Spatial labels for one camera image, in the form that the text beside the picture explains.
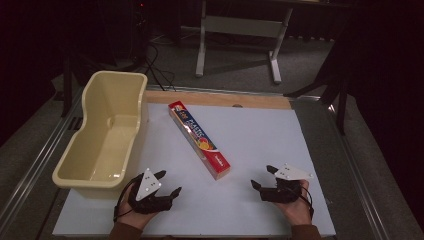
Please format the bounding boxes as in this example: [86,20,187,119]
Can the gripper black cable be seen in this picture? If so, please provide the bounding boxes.
[112,173,144,223]
[283,185,315,220]

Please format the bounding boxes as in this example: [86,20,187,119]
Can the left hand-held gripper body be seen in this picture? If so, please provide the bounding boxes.
[127,168,174,215]

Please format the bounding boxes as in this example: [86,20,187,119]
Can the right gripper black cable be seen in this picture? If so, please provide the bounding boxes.
[283,185,315,220]

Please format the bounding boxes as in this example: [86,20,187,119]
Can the metal rail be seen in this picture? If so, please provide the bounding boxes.
[0,89,85,233]
[327,102,392,240]

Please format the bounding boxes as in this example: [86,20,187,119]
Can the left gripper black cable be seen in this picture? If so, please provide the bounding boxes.
[112,173,144,223]

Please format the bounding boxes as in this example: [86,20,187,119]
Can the black stand legs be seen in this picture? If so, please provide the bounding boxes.
[284,63,352,136]

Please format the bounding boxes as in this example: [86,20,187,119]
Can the long red blue box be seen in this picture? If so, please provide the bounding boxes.
[167,100,232,181]

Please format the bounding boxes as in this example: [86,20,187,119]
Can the cream plastic tub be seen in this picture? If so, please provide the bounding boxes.
[52,70,149,200]

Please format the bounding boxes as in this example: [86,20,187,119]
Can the white table mat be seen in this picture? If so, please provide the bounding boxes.
[52,102,337,239]

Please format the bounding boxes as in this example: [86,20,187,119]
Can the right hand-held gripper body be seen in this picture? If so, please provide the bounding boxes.
[259,163,315,204]

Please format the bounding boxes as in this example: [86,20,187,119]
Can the person's right hand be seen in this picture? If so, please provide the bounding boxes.
[273,179,315,228]

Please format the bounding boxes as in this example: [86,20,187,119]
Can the wooden board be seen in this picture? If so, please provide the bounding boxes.
[145,90,293,111]

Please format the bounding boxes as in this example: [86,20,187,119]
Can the black floor cables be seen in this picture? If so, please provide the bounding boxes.
[142,41,178,92]

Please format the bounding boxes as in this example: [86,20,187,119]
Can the dark computer tower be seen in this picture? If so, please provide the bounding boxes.
[129,0,152,66]

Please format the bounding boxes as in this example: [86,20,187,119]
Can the white metal table frame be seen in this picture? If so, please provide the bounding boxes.
[195,0,295,85]

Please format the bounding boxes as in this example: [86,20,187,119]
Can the person's left hand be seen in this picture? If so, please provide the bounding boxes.
[114,182,162,231]

